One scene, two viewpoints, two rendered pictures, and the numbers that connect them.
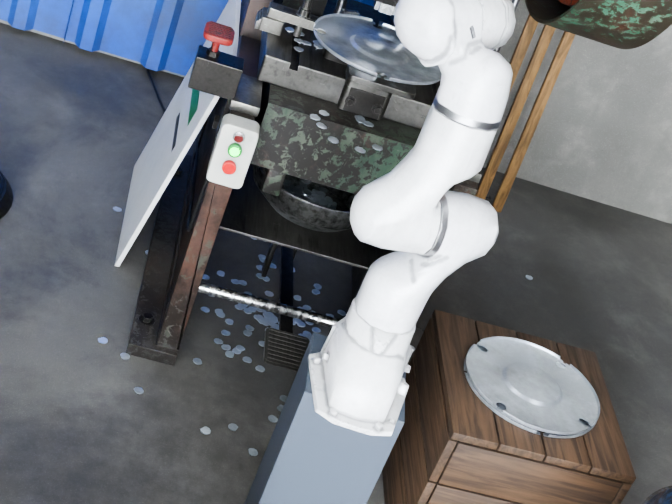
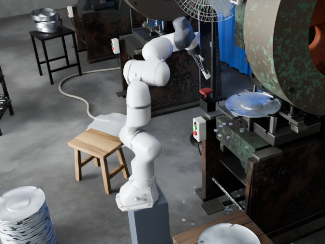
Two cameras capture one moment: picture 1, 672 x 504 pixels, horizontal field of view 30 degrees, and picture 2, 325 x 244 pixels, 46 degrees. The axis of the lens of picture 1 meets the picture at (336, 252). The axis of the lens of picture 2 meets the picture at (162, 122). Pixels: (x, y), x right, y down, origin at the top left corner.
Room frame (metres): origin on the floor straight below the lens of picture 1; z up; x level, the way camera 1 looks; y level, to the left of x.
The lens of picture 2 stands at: (1.66, -1.66, 1.76)
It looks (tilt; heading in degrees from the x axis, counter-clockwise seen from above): 30 degrees down; 80
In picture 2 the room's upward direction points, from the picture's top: 4 degrees counter-clockwise
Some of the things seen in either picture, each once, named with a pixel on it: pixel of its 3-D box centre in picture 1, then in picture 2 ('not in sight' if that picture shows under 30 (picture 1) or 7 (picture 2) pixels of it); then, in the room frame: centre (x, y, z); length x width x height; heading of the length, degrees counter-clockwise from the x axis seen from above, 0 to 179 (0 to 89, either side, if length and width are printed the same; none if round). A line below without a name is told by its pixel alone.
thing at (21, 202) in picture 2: not in sight; (18, 203); (1.12, 0.14, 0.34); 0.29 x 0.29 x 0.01
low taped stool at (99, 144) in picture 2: not in sight; (99, 160); (1.59, 0.69, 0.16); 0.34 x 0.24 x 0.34; 133
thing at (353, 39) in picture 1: (380, 48); (252, 104); (2.46, 0.07, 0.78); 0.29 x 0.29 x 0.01
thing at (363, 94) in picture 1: (370, 86); (244, 116); (2.41, 0.06, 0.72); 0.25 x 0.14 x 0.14; 12
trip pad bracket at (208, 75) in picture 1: (209, 95); (207, 112); (2.30, 0.35, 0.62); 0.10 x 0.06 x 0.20; 102
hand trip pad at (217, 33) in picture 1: (215, 46); (206, 95); (2.29, 0.37, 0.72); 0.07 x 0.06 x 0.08; 12
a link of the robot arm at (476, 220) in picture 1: (430, 257); (145, 156); (1.83, -0.15, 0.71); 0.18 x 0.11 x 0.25; 118
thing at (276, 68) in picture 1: (361, 69); (270, 115); (2.58, 0.10, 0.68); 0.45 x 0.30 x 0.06; 102
